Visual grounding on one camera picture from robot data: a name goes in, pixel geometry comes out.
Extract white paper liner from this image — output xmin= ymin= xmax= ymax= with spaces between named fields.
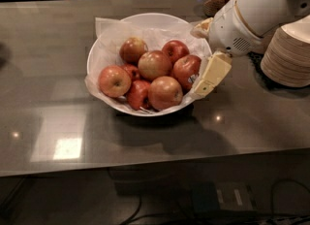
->
xmin=84 ymin=16 xmax=212 ymax=115

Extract small hidden red apple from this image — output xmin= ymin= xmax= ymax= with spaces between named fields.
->
xmin=121 ymin=64 xmax=140 ymax=80

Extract back left red apple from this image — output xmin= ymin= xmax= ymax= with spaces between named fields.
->
xmin=119 ymin=37 xmax=148 ymax=64

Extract centre yellowish red apple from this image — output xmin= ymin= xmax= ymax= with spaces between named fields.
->
xmin=138 ymin=50 xmax=172 ymax=81

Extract front left red apple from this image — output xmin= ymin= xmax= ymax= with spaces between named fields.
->
xmin=98 ymin=65 xmax=132 ymax=98

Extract front stack paper plates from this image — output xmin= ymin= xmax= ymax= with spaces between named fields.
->
xmin=261 ymin=16 xmax=310 ymax=87

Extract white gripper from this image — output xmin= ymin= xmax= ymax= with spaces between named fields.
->
xmin=189 ymin=0 xmax=263 ymax=100

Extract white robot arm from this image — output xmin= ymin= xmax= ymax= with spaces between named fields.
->
xmin=190 ymin=0 xmax=310 ymax=99

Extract front right red apple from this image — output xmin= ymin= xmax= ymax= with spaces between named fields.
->
xmin=148 ymin=76 xmax=183 ymax=111

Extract black cable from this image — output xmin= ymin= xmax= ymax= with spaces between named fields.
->
xmin=119 ymin=178 xmax=310 ymax=225

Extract red apple with sticker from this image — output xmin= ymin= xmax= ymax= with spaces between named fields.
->
xmin=172 ymin=54 xmax=202 ymax=91

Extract white bowl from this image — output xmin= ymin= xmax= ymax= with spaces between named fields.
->
xmin=86 ymin=12 xmax=214 ymax=117

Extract black power box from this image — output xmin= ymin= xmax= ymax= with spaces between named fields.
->
xmin=191 ymin=181 xmax=257 ymax=214

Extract front dark red apple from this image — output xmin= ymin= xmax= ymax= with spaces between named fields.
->
xmin=126 ymin=80 xmax=150 ymax=111

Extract back right red apple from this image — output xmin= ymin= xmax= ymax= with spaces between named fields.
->
xmin=162 ymin=40 xmax=190 ymax=64

